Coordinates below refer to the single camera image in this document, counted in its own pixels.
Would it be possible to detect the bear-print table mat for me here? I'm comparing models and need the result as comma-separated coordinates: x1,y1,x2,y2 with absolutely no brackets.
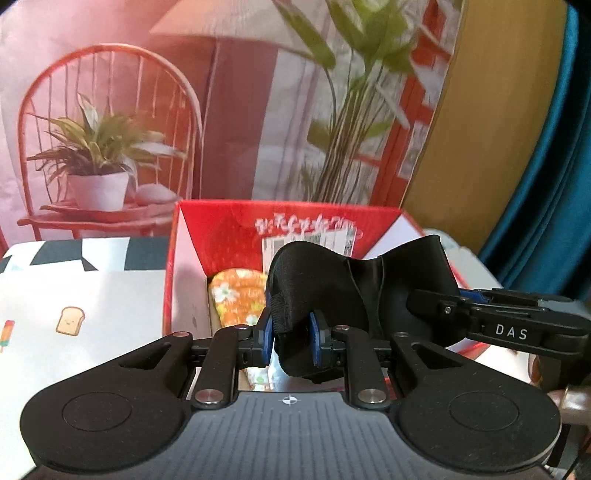
0,228,548,478

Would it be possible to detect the printed room-scene wall backdrop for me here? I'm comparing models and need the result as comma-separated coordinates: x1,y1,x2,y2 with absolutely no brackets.
0,0,468,247

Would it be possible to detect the black eye mask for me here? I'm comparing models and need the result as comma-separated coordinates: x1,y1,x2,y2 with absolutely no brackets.
267,234,463,385

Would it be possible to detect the person's right hand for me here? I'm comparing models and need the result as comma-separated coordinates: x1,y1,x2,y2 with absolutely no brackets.
549,386,591,424

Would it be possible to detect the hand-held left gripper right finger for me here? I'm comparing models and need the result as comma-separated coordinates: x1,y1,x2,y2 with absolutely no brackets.
308,310,468,411

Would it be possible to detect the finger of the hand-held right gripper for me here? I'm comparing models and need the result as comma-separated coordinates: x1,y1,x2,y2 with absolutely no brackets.
458,286,548,305
406,289,472,325

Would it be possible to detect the yellow wooden board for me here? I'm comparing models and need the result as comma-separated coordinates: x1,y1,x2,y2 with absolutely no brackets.
401,0,570,261

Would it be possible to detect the red strawberry-print cardboard box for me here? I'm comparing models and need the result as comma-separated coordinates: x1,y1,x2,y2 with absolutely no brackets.
161,199,468,393

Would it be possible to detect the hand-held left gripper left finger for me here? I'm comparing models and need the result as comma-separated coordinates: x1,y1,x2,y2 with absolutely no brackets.
119,307,276,411

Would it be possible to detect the orange floral cloth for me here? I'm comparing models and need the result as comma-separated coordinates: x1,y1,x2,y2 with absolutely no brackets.
207,270,274,389

